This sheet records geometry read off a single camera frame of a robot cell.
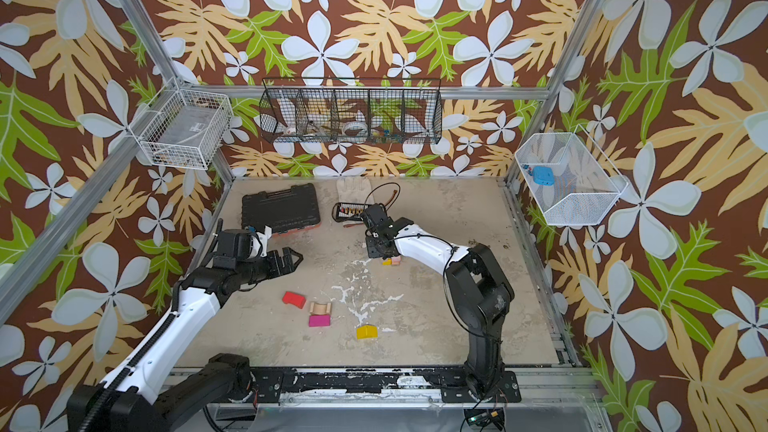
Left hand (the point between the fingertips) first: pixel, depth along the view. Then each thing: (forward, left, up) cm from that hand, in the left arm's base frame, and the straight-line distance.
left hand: (289, 256), depth 81 cm
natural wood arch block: (-9, -8, -15) cm, 19 cm away
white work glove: (+37, -15, -14) cm, 42 cm away
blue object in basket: (+21, -73, +11) cm, 77 cm away
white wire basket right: (+14, -80, +16) cm, 83 cm away
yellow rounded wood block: (-17, -22, -12) cm, 30 cm away
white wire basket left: (+31, +32, +19) cm, 49 cm away
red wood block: (-7, 0, -13) cm, 15 cm away
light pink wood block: (+5, -30, -12) cm, 33 cm away
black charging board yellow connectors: (+26, -14, -13) cm, 32 cm away
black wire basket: (+46, -15, +16) cm, 51 cm away
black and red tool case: (+25, +9, -11) cm, 28 cm away
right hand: (+9, -24, -8) cm, 27 cm away
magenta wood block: (-12, -8, -16) cm, 21 cm away
